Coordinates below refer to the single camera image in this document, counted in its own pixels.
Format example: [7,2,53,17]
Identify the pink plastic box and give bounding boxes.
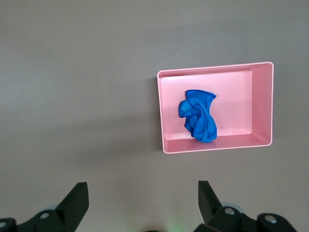
[156,61,275,155]

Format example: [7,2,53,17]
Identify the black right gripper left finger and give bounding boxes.
[0,182,89,232]

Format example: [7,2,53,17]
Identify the blue cloth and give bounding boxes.
[178,89,218,143]

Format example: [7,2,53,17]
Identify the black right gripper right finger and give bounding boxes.
[195,180,298,232]

